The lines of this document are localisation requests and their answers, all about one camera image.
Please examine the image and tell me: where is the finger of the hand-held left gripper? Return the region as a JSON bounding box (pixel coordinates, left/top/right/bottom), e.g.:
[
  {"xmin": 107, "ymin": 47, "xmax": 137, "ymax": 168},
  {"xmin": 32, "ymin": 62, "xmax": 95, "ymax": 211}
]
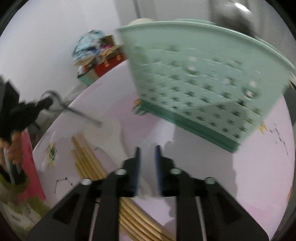
[{"xmin": 32, "ymin": 96, "xmax": 54, "ymax": 117}]

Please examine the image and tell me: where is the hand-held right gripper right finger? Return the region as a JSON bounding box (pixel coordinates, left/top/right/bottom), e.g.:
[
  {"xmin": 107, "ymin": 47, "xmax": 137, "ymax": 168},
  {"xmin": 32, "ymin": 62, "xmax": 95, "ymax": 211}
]
[{"xmin": 154, "ymin": 145, "xmax": 270, "ymax": 241}]

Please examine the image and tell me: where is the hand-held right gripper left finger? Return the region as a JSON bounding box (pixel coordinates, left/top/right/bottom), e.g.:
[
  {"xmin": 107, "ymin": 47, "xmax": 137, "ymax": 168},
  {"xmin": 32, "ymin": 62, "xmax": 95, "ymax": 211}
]
[{"xmin": 25, "ymin": 147, "xmax": 141, "ymax": 241}]

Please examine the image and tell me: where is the metal spoon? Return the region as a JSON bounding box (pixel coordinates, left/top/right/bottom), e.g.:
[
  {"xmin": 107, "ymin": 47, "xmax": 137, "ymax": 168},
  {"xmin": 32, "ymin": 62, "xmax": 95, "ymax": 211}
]
[{"xmin": 43, "ymin": 91, "xmax": 103, "ymax": 127}]

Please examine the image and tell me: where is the pile of bamboo chopsticks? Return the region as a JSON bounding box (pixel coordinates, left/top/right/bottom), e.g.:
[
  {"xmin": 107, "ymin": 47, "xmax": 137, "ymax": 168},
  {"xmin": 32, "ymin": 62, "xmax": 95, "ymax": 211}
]
[{"xmin": 71, "ymin": 134, "xmax": 176, "ymax": 241}]

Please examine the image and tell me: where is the green star-perforated utensil basket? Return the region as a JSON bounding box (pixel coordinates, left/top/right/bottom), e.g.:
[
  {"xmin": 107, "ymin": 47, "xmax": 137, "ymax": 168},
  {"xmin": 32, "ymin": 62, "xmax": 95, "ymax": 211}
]
[{"xmin": 115, "ymin": 19, "xmax": 296, "ymax": 153}]

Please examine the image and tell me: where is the person's left hand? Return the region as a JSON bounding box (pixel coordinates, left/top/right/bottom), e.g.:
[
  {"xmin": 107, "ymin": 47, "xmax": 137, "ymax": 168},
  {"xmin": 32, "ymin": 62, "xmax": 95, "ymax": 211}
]
[{"xmin": 10, "ymin": 130, "xmax": 24, "ymax": 165}]

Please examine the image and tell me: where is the teal paper box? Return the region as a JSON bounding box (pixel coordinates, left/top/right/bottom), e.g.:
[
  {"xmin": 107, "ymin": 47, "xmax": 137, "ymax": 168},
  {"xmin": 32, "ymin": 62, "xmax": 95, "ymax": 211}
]
[{"xmin": 77, "ymin": 68, "xmax": 100, "ymax": 87}]

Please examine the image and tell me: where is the pile of patterned clothes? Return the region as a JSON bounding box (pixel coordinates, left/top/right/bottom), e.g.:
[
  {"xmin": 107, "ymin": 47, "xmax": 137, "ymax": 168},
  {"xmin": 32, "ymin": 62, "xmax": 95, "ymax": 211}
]
[{"xmin": 72, "ymin": 30, "xmax": 107, "ymax": 62}]

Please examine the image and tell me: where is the red paper gift bag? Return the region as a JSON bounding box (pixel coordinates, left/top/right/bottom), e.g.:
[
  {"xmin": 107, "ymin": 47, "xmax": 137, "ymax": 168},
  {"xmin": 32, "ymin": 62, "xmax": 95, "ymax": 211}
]
[{"xmin": 95, "ymin": 53, "xmax": 126, "ymax": 78}]

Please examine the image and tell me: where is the open cardboard box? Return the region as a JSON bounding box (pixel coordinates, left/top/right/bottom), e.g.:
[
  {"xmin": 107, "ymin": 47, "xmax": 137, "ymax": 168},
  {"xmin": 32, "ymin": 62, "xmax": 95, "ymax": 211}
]
[{"xmin": 74, "ymin": 35, "xmax": 124, "ymax": 67}]

